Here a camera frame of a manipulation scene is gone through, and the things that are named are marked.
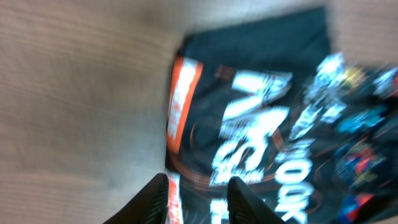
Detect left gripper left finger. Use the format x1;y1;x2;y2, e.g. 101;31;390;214
104;173;169;224

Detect black orange patterned t-shirt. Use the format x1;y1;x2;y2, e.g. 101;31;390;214
165;7;397;224

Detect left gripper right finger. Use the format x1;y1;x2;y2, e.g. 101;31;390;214
227;177;285;224

